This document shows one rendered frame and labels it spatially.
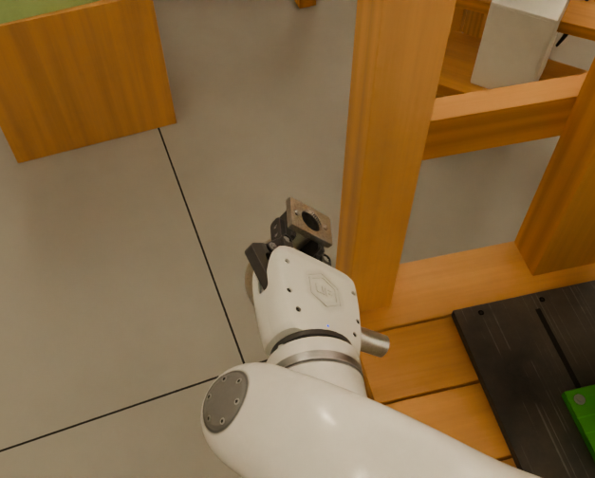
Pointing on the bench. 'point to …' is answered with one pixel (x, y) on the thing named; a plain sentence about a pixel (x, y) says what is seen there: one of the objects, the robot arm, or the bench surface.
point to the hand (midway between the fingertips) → (297, 238)
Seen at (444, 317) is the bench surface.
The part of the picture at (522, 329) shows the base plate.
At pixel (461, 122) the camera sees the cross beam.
